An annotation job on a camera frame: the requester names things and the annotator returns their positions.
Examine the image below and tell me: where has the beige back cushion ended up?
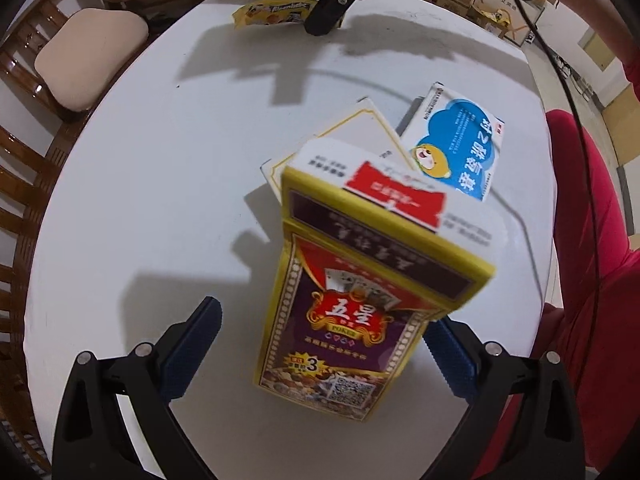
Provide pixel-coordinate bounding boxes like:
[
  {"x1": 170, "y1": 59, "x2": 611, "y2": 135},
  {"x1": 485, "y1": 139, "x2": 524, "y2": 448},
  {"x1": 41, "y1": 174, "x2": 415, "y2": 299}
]
[{"x1": 34, "y1": 8, "x2": 150, "y2": 112}]

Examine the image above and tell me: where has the person's right forearm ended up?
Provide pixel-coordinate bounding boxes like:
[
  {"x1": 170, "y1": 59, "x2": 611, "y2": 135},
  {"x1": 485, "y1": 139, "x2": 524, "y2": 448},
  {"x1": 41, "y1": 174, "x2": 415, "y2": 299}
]
[{"x1": 542, "y1": 0, "x2": 640, "y2": 106}]

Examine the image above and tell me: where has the person in red clothes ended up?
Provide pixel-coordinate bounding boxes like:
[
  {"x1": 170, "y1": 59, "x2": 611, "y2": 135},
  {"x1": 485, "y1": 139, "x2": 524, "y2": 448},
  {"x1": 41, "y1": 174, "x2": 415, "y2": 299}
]
[{"x1": 492, "y1": 109, "x2": 640, "y2": 480}]

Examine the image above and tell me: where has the playing card box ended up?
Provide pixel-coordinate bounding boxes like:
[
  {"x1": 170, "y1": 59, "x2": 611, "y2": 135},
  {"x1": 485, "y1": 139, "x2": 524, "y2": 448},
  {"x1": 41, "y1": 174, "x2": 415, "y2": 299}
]
[{"x1": 252, "y1": 166, "x2": 498, "y2": 423}]

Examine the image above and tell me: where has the yellow snack wrapper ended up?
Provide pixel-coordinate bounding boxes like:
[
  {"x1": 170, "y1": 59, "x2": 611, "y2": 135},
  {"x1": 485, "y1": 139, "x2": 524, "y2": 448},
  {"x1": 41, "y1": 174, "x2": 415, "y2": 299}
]
[{"x1": 231, "y1": 0, "x2": 321, "y2": 28}]

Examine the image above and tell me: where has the blue medicine box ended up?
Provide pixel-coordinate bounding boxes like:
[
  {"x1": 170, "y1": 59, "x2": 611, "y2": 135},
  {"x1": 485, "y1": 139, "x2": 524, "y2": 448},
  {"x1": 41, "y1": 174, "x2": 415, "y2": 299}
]
[{"x1": 401, "y1": 81, "x2": 507, "y2": 203}]

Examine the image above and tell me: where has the pile of cardboard boxes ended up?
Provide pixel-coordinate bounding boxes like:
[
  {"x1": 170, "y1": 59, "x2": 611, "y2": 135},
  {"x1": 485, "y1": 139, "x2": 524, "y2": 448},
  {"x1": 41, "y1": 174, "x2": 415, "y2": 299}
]
[{"x1": 400, "y1": 0, "x2": 543, "y2": 46}]

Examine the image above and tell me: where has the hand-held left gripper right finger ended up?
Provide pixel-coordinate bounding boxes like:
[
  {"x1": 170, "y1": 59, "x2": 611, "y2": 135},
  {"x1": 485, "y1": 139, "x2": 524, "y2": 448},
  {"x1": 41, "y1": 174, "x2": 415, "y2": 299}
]
[{"x1": 422, "y1": 316, "x2": 586, "y2": 480}]

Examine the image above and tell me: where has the black cable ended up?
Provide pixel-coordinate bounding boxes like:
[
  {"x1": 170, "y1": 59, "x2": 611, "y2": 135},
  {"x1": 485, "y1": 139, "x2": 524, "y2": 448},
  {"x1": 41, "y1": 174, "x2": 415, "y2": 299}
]
[{"x1": 507, "y1": 0, "x2": 603, "y2": 476}]

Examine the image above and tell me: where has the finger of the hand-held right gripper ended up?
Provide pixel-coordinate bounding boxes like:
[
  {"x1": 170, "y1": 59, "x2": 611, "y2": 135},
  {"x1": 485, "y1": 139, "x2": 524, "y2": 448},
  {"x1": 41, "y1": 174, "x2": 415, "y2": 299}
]
[{"x1": 304, "y1": 0, "x2": 375, "y2": 37}]

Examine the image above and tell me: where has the wooden sofa bench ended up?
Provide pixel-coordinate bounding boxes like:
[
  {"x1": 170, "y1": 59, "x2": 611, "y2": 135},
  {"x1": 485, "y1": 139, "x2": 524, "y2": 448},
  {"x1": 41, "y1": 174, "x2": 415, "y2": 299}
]
[{"x1": 0, "y1": 0, "x2": 166, "y2": 476}]

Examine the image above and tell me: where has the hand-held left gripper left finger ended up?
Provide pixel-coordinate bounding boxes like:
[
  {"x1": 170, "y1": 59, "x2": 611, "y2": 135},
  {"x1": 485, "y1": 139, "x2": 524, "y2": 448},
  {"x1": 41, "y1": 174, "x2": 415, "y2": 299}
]
[{"x1": 51, "y1": 296, "x2": 222, "y2": 480}]

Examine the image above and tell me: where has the white cigarette box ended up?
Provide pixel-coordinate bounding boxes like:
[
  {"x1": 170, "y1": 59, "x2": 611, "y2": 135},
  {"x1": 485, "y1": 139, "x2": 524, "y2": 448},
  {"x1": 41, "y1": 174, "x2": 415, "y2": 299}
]
[{"x1": 259, "y1": 96, "x2": 506, "y2": 248}]

